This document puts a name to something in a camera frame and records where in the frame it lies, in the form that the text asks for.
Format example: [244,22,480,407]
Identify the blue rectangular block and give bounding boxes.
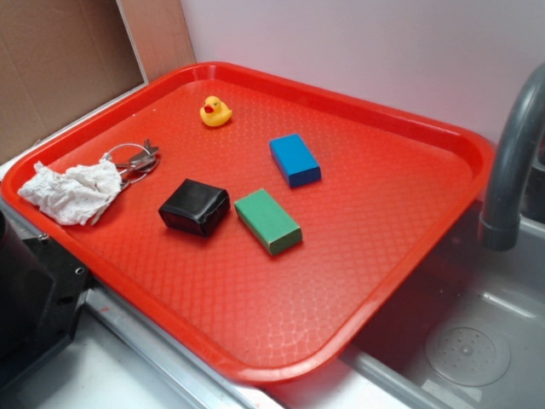
[269,134,322,188]

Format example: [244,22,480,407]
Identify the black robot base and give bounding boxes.
[1,216,89,391]

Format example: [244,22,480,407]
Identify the green rectangular block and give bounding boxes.
[234,188,303,256]

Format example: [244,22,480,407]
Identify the black wrapped block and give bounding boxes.
[158,179,231,237]

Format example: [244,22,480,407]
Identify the red plastic tray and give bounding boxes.
[1,62,494,384]

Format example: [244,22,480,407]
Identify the yellow rubber duck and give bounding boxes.
[199,95,232,128]

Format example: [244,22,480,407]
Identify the crumpled white paper towel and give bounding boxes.
[18,159,122,226]

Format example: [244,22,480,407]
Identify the grey sink faucet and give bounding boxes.
[478,65,544,251]

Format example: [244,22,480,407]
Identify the grey toy sink basin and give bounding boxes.
[270,209,544,408]

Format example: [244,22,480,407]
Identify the brown cardboard panel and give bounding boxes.
[1,1,195,164]

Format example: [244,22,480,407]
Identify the silver key ring with keys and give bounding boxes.
[100,138,161,192]

